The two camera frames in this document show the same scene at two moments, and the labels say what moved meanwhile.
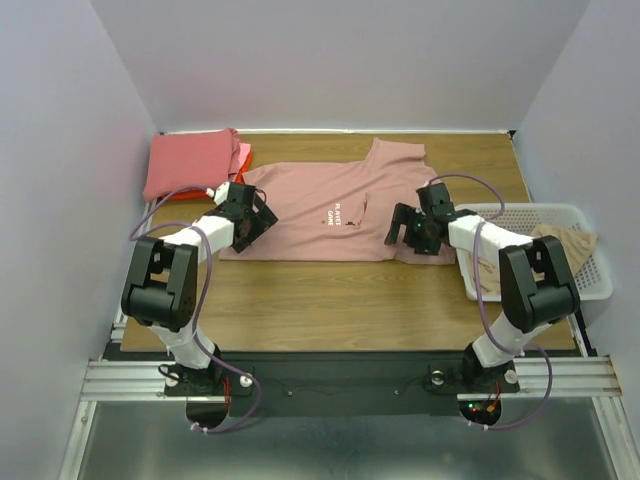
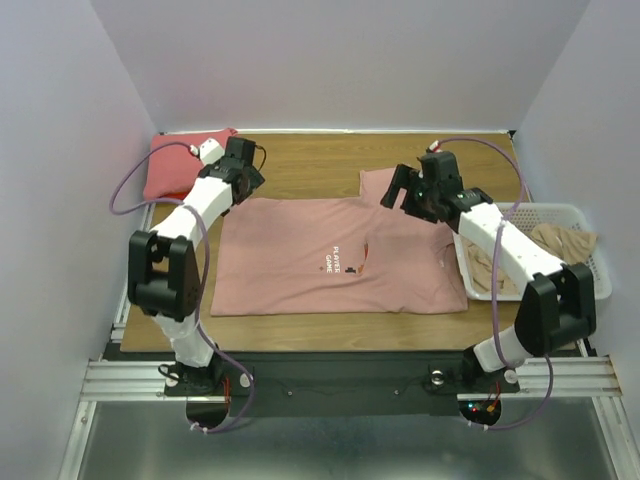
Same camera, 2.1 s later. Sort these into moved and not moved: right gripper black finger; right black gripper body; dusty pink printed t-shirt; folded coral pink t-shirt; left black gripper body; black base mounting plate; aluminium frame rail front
Moved: right black gripper body; left black gripper body; dusty pink printed t-shirt; right gripper black finger
Not moved: black base mounting plate; folded coral pink t-shirt; aluminium frame rail front
